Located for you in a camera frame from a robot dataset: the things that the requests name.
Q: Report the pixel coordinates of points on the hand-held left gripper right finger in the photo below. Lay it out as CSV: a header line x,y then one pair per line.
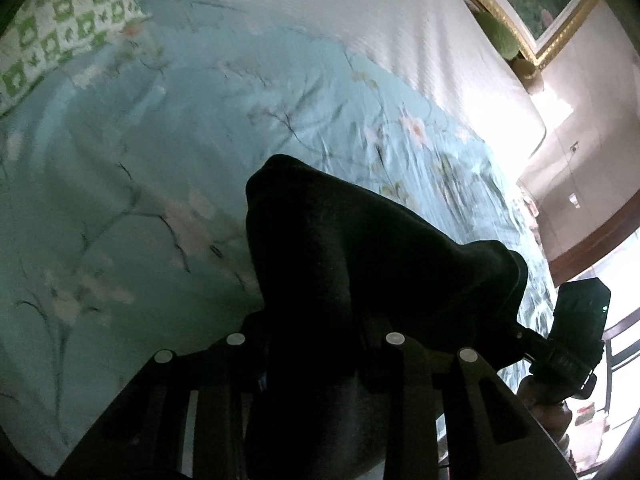
x,y
440,400

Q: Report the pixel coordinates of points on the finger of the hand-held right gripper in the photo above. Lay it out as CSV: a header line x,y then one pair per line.
x,y
532,340

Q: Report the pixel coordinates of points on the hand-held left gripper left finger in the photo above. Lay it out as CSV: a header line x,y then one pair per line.
x,y
200,385

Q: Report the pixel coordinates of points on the black pants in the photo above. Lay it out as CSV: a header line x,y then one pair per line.
x,y
350,260

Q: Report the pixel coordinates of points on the person's right hand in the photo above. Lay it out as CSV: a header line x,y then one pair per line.
x,y
545,410

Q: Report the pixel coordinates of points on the light blue floral blanket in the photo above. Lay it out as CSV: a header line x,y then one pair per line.
x,y
150,185

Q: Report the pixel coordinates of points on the beige plush toy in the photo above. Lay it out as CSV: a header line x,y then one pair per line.
x,y
529,74

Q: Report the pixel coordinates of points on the green plush cushion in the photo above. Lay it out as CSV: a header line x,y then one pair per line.
x,y
497,35

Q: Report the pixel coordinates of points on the white striped bed sheet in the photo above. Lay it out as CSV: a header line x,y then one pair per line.
x,y
350,5

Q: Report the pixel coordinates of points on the green checked pillow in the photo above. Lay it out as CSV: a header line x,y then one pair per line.
x,y
65,25

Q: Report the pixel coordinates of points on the brown wooden door frame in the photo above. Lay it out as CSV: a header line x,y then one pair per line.
x,y
590,250

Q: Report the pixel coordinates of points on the small white wall fixture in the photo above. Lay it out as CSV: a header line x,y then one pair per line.
x,y
574,200

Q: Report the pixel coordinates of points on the wall socket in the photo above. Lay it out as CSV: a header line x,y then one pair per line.
x,y
575,148

